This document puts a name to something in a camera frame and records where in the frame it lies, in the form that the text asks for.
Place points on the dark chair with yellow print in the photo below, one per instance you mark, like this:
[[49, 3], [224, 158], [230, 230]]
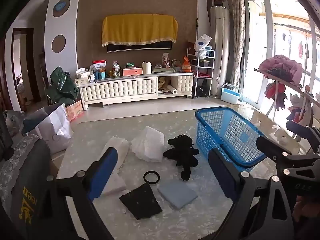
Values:
[[23, 184]]

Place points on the dark green plastic bag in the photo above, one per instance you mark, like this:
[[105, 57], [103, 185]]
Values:
[[62, 88]]

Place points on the yellow cloth tv cover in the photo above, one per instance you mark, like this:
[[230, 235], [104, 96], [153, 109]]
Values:
[[138, 29]]

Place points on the white tufted tv cabinet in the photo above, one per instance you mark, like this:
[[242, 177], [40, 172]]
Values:
[[136, 88]]

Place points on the white standing air conditioner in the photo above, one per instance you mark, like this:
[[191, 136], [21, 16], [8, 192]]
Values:
[[219, 31]]

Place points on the pink clothes pile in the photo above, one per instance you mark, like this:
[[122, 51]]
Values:
[[284, 68]]

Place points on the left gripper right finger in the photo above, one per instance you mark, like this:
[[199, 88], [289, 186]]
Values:
[[260, 209]]

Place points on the white foam sponge block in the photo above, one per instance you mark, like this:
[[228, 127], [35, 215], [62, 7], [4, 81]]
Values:
[[114, 185]]

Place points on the black television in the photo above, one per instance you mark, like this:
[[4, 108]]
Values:
[[153, 46]]

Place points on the light blue folded cloth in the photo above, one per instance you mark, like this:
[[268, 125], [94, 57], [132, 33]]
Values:
[[177, 193]]

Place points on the white waffle cloth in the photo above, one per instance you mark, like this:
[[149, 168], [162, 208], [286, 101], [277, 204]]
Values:
[[149, 145]]

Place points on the pink drawer box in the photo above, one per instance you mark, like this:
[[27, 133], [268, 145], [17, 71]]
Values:
[[132, 71]]

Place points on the white metal shelf rack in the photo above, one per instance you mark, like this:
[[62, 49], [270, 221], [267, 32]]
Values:
[[202, 66]]

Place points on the white paper roll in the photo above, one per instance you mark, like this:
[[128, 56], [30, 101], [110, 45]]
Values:
[[172, 89]]

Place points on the black scouring pad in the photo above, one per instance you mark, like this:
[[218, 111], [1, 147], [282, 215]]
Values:
[[141, 202]]

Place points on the red white snack bag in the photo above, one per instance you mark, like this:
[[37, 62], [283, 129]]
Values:
[[99, 64]]

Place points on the cream plastic jug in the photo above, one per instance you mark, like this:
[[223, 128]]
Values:
[[147, 67]]

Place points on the white paper shopping bag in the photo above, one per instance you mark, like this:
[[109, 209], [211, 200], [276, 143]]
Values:
[[50, 123]]

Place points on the light blue storage box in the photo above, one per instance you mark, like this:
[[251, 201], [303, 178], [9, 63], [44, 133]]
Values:
[[230, 93]]

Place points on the blue plastic laundry basket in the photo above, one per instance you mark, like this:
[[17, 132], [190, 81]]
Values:
[[232, 134]]

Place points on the patterned curtain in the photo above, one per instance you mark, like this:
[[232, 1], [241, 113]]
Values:
[[237, 8]]

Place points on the white gauze cloth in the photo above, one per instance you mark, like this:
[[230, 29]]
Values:
[[122, 147]]

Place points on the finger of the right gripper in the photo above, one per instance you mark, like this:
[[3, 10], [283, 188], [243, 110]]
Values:
[[274, 151], [301, 131]]

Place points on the black plush toy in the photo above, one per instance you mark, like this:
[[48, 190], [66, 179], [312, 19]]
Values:
[[183, 153]]

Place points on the orange cardboard box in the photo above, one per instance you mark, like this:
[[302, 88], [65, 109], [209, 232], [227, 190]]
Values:
[[74, 111]]

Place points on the orange snack bag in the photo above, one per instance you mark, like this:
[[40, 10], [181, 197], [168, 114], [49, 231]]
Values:
[[186, 66]]

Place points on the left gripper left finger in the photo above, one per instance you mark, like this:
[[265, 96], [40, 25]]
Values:
[[83, 188]]

